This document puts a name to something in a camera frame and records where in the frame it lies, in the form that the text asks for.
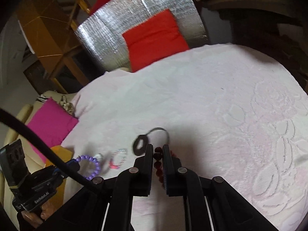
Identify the magenta cushion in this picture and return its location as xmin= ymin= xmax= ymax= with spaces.
xmin=26 ymin=98 xmax=80 ymax=164

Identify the wooden table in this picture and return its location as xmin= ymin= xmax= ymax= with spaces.
xmin=16 ymin=0 xmax=106 ymax=95

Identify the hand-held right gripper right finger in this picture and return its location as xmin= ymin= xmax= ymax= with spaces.
xmin=163 ymin=144 xmax=280 ymax=231

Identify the dark framed picture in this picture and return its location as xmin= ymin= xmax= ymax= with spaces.
xmin=23 ymin=61 xmax=50 ymax=90

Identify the cream leather sofa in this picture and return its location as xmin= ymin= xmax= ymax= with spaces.
xmin=0 ymin=90 xmax=81 ymax=231

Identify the dark wooden furniture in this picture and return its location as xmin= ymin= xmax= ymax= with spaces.
xmin=202 ymin=0 xmax=308 ymax=90

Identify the black cable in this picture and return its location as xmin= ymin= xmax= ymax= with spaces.
xmin=0 ymin=109 xmax=107 ymax=194

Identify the pale pink embossed blanket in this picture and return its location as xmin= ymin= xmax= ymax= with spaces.
xmin=61 ymin=43 xmax=308 ymax=231

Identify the orange cardboard box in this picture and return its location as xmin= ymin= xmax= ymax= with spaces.
xmin=44 ymin=145 xmax=74 ymax=206

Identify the person's left hand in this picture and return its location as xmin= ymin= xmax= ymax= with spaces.
xmin=21 ymin=200 xmax=53 ymax=229

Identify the black hair tie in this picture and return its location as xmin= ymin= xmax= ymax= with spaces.
xmin=132 ymin=134 xmax=151 ymax=156

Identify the brass bangle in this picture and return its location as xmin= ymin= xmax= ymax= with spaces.
xmin=144 ymin=126 xmax=171 ymax=147

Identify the white pink bead bracelet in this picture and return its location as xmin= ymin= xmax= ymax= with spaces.
xmin=109 ymin=149 xmax=127 ymax=169

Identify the patterned beige cloth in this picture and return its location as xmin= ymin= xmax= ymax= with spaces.
xmin=60 ymin=95 xmax=77 ymax=116

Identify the silver foil mat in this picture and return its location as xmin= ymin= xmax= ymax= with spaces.
xmin=74 ymin=0 xmax=209 ymax=74

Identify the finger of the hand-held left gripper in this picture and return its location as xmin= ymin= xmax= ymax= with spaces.
xmin=67 ymin=158 xmax=81 ymax=174

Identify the purple bead bracelet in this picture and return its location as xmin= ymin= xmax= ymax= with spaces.
xmin=75 ymin=154 xmax=101 ymax=180

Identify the red bead bracelet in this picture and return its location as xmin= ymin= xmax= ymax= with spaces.
xmin=153 ymin=146 xmax=174 ymax=191

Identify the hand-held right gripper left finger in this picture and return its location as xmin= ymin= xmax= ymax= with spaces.
xmin=46 ymin=144 xmax=154 ymax=231

